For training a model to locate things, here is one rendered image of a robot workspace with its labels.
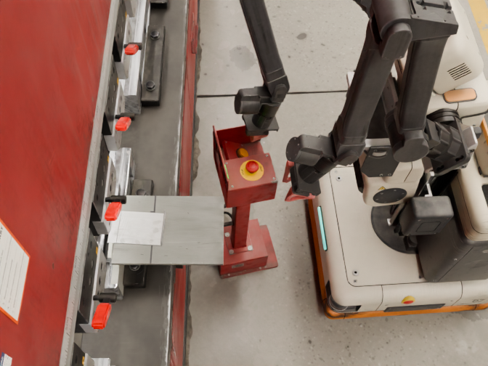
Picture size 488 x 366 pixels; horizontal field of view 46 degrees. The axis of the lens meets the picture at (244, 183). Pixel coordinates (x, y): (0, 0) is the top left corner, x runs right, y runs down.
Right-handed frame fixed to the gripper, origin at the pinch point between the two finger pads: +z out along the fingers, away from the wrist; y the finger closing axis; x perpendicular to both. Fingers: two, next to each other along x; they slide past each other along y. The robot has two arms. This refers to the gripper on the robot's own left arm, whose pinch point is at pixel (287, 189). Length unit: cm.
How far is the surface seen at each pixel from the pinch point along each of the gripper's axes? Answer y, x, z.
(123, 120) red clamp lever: -1.7, -46.7, -10.7
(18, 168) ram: 32, -69, -43
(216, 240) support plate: 13.1, -16.8, 8.1
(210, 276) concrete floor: -13, 27, 98
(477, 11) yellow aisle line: -158, 166, 28
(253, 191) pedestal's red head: -13.2, 6.0, 25.2
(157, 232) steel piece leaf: 10.0, -29.4, 14.3
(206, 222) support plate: 8.1, -18.8, 9.1
